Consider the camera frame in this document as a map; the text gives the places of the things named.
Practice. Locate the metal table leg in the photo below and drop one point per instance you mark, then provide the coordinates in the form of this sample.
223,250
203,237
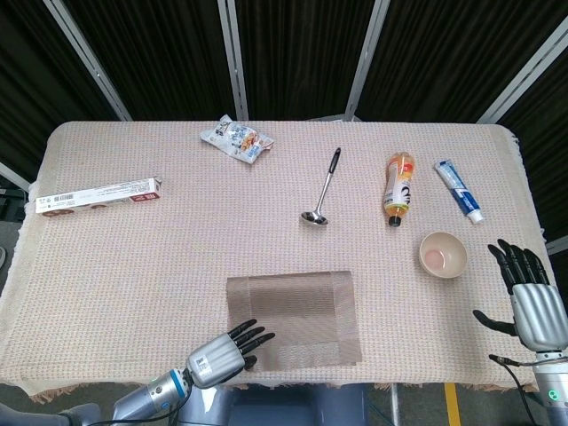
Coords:
394,406

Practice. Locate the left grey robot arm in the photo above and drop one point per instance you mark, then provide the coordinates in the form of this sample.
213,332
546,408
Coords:
155,392

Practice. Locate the grey robot torso base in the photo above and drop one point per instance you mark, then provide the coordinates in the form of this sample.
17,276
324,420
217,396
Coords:
275,408

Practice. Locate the grey metal screen post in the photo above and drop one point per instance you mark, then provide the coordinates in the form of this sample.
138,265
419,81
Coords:
523,77
559,246
92,62
366,66
234,66
13,175

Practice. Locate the long white red box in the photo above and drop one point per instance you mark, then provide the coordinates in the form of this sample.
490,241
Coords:
97,195

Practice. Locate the beige pink woven tablecloth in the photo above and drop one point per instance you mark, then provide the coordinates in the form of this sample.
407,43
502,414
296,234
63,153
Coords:
133,266

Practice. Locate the dark curtain panel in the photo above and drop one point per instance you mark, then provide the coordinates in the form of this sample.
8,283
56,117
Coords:
26,89
302,57
444,57
155,57
546,146

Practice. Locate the white blue snack bag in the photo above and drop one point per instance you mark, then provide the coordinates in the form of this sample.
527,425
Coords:
237,139

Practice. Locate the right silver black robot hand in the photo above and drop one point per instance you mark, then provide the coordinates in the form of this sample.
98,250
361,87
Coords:
537,315

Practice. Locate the brown woven placemat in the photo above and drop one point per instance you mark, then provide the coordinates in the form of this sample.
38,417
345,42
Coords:
302,310

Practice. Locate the blue white toothpaste tube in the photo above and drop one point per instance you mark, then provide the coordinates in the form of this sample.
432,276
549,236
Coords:
459,191

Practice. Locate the cream round bowl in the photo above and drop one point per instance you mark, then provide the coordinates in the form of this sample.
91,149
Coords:
444,257

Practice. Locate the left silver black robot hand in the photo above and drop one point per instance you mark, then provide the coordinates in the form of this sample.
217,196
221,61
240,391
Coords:
213,359

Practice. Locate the orange drink plastic bottle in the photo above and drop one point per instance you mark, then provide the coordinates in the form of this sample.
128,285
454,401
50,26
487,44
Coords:
399,186

